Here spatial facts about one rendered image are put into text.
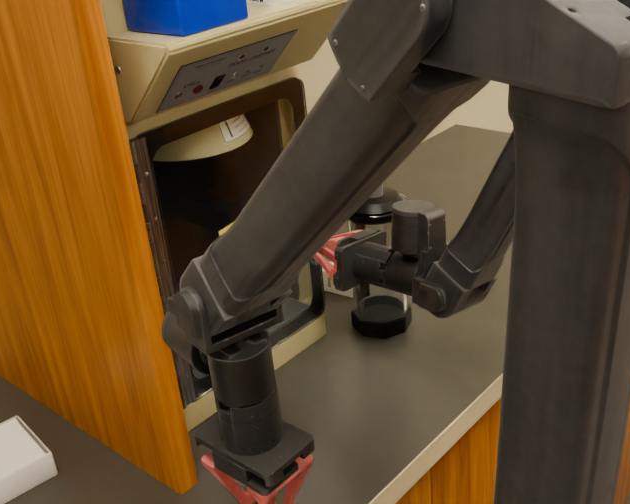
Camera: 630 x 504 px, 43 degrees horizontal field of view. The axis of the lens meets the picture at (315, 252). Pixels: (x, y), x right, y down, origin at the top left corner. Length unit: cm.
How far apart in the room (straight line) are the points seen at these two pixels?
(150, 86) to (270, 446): 41
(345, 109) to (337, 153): 3
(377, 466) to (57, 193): 54
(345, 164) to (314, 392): 81
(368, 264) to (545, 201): 76
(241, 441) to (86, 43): 41
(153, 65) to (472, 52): 58
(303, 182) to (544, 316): 18
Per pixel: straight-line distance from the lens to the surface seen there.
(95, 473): 118
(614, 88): 31
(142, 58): 91
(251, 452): 75
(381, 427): 116
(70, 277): 105
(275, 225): 54
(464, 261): 99
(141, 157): 99
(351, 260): 112
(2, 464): 119
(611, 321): 38
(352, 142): 45
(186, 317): 67
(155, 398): 102
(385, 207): 124
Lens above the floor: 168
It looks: 27 degrees down
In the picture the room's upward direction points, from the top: 6 degrees counter-clockwise
